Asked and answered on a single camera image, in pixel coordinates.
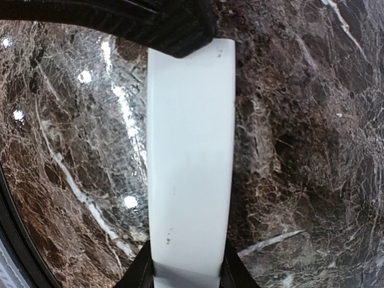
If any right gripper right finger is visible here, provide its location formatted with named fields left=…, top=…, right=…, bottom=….
left=220, top=240, right=260, bottom=288

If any grey slotted cable duct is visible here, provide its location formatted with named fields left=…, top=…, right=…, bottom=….
left=1, top=243, right=29, bottom=288

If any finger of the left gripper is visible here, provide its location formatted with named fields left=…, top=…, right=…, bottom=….
left=1, top=0, right=216, bottom=58

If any white remote control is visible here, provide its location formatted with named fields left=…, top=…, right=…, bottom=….
left=146, top=39, right=236, bottom=287

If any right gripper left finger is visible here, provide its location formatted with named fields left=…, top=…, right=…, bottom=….
left=114, top=241, right=154, bottom=288

